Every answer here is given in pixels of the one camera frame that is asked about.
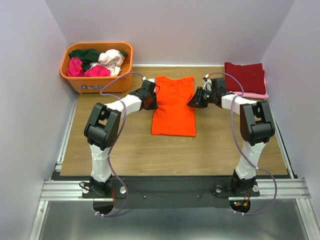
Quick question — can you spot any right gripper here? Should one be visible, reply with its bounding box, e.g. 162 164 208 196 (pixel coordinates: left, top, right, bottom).
186 86 216 108

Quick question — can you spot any orange t-shirt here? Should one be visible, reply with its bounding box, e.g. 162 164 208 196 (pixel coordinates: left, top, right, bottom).
151 76 196 137

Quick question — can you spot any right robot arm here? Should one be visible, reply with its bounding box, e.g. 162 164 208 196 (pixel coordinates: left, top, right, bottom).
187 75 275 195

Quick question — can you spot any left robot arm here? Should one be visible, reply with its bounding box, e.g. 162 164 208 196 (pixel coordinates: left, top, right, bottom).
84 78 158 197

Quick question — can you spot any pale pink garment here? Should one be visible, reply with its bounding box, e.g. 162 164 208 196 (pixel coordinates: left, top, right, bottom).
88 49 128 77

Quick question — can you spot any folded dark red t-shirt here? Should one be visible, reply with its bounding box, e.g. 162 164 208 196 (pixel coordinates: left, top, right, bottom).
224 62 267 95

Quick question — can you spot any folded pink t-shirt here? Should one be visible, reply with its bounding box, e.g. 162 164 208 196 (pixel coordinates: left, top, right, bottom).
242 78 269 100

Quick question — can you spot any dark green garment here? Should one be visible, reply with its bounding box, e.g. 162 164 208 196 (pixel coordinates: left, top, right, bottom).
68 48 129 73

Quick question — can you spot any magenta garment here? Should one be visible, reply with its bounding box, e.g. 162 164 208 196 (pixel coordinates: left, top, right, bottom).
66 57 111 77

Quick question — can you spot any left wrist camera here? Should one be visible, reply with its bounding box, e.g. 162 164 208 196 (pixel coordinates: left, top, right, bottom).
141 76 156 83

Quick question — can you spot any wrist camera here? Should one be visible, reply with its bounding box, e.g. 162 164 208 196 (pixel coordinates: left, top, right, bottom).
202 74 213 92
141 76 156 83

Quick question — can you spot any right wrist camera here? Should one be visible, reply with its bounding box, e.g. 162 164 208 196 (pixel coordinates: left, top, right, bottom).
202 74 213 92

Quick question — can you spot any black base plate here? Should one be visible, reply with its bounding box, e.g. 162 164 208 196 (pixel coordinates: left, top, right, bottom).
79 176 260 210

